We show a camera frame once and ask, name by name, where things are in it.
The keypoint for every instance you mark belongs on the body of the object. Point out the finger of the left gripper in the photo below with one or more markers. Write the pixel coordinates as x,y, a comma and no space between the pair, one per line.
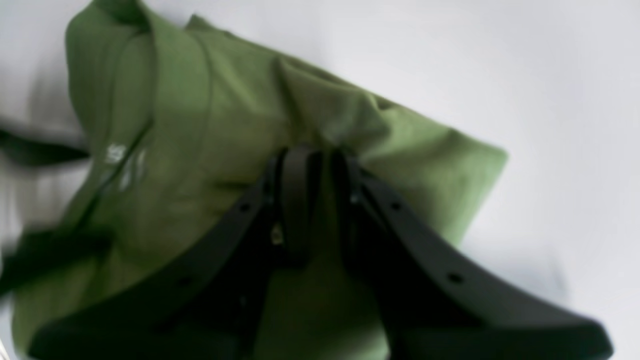
43,252
26,152

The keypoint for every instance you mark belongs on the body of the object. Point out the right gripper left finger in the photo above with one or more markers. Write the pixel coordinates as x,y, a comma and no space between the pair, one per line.
206,304

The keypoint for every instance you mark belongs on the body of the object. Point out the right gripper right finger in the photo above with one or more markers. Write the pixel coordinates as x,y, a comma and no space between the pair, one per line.
434,302

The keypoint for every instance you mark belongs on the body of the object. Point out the olive green T-shirt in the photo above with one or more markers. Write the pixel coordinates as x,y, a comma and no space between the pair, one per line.
180,121

